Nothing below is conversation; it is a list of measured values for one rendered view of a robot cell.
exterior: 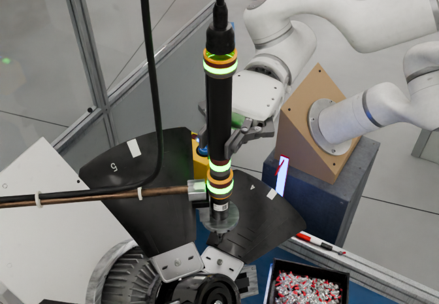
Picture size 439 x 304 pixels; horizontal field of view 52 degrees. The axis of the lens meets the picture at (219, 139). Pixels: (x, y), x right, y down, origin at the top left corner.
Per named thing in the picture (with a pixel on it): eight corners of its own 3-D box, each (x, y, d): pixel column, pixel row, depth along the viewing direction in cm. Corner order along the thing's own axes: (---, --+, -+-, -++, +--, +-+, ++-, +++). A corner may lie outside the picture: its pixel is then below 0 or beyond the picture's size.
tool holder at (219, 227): (191, 236, 81) (189, 203, 74) (189, 204, 86) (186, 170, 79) (241, 232, 82) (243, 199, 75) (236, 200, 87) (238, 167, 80)
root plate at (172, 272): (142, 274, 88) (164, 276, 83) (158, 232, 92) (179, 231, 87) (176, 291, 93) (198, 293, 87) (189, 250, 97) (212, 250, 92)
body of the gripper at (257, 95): (289, 106, 81) (262, 146, 74) (238, 88, 84) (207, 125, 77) (294, 72, 75) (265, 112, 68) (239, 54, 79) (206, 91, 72)
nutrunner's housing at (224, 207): (210, 234, 84) (205, 13, 52) (208, 217, 87) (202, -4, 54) (231, 233, 85) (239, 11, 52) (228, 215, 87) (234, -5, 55)
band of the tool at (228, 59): (205, 82, 58) (204, 63, 56) (202, 61, 61) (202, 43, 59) (238, 79, 59) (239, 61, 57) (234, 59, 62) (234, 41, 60)
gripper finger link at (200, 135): (223, 124, 74) (202, 150, 70) (206, 118, 75) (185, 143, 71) (223, 109, 72) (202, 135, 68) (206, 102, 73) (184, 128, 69)
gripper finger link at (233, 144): (261, 138, 72) (242, 167, 68) (243, 131, 73) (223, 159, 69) (262, 123, 70) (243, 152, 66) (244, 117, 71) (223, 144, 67)
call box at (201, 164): (163, 168, 144) (160, 145, 136) (180, 148, 150) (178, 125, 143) (207, 187, 139) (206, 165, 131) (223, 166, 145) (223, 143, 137)
